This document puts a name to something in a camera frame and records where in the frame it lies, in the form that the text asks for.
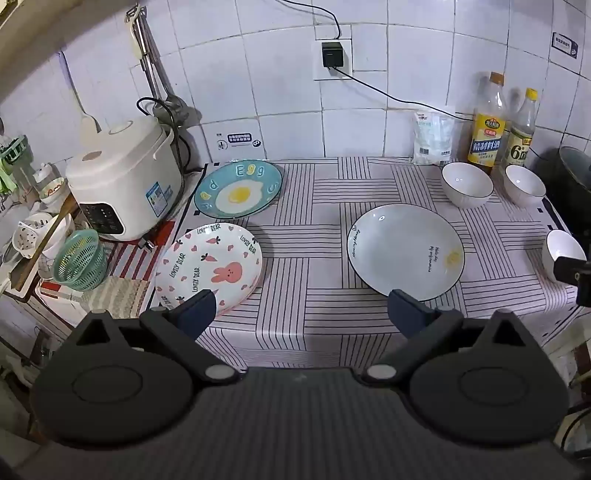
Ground black charger plug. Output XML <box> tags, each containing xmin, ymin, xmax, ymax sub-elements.
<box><xmin>322</xmin><ymin>41</ymin><xmax>345</xmax><ymax>70</ymax></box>

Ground dark framed wall sticker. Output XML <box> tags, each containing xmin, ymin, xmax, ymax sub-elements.
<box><xmin>551</xmin><ymin>31</ymin><xmax>581</xmax><ymax>61</ymax></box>

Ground white wall socket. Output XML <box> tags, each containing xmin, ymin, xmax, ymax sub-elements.
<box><xmin>314</xmin><ymin>38</ymin><xmax>354</xmax><ymax>81</ymax></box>

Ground striped table cover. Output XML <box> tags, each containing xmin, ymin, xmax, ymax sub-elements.
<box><xmin>178</xmin><ymin>157</ymin><xmax>583</xmax><ymax>370</ymax></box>

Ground pink rabbit print plate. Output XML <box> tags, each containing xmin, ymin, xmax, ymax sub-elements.
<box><xmin>154</xmin><ymin>222</ymin><xmax>264</xmax><ymax>317</ymax></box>

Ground red striped mat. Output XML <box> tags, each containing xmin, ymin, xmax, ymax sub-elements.
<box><xmin>108</xmin><ymin>222</ymin><xmax>178</xmax><ymax>282</ymax></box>

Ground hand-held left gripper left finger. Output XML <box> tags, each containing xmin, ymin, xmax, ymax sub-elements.
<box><xmin>69</xmin><ymin>289</ymin><xmax>240</xmax><ymax>385</ymax></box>

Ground white handled kitchen utensil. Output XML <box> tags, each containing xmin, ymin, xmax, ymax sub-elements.
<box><xmin>128</xmin><ymin>6</ymin><xmax>145</xmax><ymax>60</ymax></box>

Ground black charger cable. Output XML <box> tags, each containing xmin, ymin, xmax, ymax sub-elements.
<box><xmin>329</xmin><ymin>67</ymin><xmax>472</xmax><ymax>121</ymax></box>

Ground clear plastic salt bag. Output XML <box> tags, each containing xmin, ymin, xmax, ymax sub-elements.
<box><xmin>411</xmin><ymin>110</ymin><xmax>457</xmax><ymax>166</ymax></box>

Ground white strainer basket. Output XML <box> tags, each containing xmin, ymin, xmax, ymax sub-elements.
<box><xmin>11</xmin><ymin>212</ymin><xmax>75</xmax><ymax>259</ymax></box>

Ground large white bowl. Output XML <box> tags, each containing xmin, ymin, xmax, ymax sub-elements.
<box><xmin>441</xmin><ymin>161</ymin><xmax>495</xmax><ymax>209</ymax></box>

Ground green plastic rack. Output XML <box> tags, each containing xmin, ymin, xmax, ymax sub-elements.
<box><xmin>0</xmin><ymin>136</ymin><xmax>34</xmax><ymax>195</ymax></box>

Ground black rice cooker cord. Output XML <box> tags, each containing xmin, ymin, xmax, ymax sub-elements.
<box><xmin>136</xmin><ymin>97</ymin><xmax>192</xmax><ymax>172</ymax></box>

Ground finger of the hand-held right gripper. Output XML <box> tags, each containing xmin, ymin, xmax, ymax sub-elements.
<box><xmin>553</xmin><ymin>257</ymin><xmax>591</xmax><ymax>307</ymax></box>

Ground hanging metal utensils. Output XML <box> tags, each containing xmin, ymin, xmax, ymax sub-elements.
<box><xmin>139</xmin><ymin>18</ymin><xmax>192</xmax><ymax>127</ymax></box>

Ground green plastic basket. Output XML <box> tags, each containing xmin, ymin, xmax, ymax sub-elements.
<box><xmin>52</xmin><ymin>229</ymin><xmax>108</xmax><ymax>291</ymax></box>

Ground wooden stick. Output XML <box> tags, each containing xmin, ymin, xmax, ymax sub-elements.
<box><xmin>9</xmin><ymin>198</ymin><xmax>77</xmax><ymax>289</ymax></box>

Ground small white bowl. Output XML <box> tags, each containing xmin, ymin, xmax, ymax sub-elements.
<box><xmin>541</xmin><ymin>229</ymin><xmax>587</xmax><ymax>283</ymax></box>
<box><xmin>503</xmin><ymin>165</ymin><xmax>547</xmax><ymax>208</ymax></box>

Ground white rice spoon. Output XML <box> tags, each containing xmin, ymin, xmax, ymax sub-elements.
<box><xmin>69</xmin><ymin>88</ymin><xmax>102</xmax><ymax>146</ymax></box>

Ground white black-rimmed plate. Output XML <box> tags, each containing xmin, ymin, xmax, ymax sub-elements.
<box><xmin>346</xmin><ymin>203</ymin><xmax>465</xmax><ymax>302</ymax></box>

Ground large yellow label bottle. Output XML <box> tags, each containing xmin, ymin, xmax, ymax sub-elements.
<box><xmin>467</xmin><ymin>71</ymin><xmax>508</xmax><ymax>177</ymax></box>

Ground dark pot with lid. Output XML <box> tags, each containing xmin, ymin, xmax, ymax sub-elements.
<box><xmin>551</xmin><ymin>145</ymin><xmax>591</xmax><ymax>232</ymax></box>

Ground small yellow cap bottle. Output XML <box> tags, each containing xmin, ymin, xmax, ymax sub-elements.
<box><xmin>501</xmin><ymin>88</ymin><xmax>539</xmax><ymax>174</ymax></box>

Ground blue fried egg plate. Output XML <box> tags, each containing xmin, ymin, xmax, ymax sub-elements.
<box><xmin>194</xmin><ymin>161</ymin><xmax>284</xmax><ymax>220</ymax></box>

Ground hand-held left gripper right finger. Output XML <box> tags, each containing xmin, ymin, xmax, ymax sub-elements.
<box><xmin>361</xmin><ymin>289</ymin><xmax>539</xmax><ymax>385</ymax></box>

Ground white rice cooker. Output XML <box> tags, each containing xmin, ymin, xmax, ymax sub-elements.
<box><xmin>65</xmin><ymin>115</ymin><xmax>185</xmax><ymax>241</ymax></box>

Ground small patterned white cup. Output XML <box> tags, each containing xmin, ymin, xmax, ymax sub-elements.
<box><xmin>34</xmin><ymin>164</ymin><xmax>70</xmax><ymax>213</ymax></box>

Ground white wall sticker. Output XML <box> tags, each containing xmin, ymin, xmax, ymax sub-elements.
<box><xmin>215</xmin><ymin>130</ymin><xmax>265</xmax><ymax>151</ymax></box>

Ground black wall cable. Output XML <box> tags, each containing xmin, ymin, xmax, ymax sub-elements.
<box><xmin>277</xmin><ymin>0</ymin><xmax>342</xmax><ymax>41</ymax></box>

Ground beige woven cloth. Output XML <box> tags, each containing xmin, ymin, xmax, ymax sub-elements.
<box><xmin>81</xmin><ymin>276</ymin><xmax>153</xmax><ymax>319</ymax></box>

